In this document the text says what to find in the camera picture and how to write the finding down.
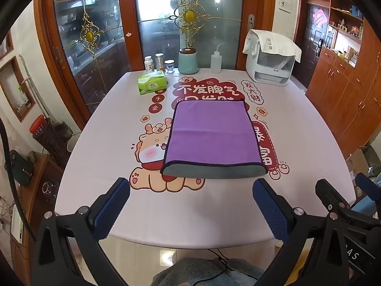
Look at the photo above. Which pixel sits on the printed pink tablecloth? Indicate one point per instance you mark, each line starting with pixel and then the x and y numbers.
pixel 98 143

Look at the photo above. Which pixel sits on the wooden cabinet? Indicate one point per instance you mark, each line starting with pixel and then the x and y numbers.
pixel 348 89

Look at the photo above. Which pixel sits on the green tissue pack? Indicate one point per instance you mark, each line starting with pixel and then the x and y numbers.
pixel 151 82

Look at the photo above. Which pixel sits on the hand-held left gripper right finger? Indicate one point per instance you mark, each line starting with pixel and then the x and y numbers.
pixel 271 208

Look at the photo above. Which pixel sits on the small glass cup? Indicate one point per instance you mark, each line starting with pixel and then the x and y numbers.
pixel 169 67

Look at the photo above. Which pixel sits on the wooden framed glass door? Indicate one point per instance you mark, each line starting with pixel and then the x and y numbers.
pixel 113 44

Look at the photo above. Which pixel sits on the white pill bottle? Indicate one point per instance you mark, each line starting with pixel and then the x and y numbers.
pixel 149 65

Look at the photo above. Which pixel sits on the teal ceramic canister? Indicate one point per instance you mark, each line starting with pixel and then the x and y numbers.
pixel 188 62

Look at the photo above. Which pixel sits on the gold door ornament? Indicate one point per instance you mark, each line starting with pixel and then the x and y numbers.
pixel 88 35
pixel 189 15

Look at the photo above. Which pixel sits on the small white box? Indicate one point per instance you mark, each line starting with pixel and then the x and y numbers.
pixel 18 225

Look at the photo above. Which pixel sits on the dark entrance door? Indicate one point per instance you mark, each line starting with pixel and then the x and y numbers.
pixel 311 44

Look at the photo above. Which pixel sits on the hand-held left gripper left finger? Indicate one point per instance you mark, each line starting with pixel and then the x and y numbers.
pixel 110 207

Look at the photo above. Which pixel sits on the metal-lidded jar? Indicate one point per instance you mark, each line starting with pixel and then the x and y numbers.
pixel 159 63

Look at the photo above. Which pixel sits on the black bag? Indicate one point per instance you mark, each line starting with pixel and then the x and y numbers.
pixel 21 168

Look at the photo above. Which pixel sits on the white squeeze bottle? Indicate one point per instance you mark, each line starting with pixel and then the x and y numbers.
pixel 215 62

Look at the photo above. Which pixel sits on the red door decoration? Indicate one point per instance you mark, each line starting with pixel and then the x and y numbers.
pixel 320 18

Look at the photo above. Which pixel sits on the white wall switch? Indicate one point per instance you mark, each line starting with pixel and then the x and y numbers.
pixel 285 6

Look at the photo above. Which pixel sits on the white countertop appliance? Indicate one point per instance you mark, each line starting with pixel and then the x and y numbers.
pixel 269 70

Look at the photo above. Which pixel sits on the purple and grey towel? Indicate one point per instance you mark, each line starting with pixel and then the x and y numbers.
pixel 212 134

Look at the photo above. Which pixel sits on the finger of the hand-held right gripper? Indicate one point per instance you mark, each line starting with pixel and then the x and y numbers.
pixel 363 181
pixel 329 192

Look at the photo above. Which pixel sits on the white cloth cover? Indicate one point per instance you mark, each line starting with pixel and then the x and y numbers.
pixel 268 41

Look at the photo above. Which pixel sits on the cardboard box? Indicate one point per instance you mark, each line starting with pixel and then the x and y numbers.
pixel 358 162

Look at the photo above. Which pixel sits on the wooden side table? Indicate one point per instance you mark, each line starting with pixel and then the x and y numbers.
pixel 38 184

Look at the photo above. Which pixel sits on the grey fluffy cloth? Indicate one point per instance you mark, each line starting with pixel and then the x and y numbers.
pixel 193 272

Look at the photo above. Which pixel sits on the red-lidded plastic jar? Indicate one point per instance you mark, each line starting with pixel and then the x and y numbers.
pixel 39 126

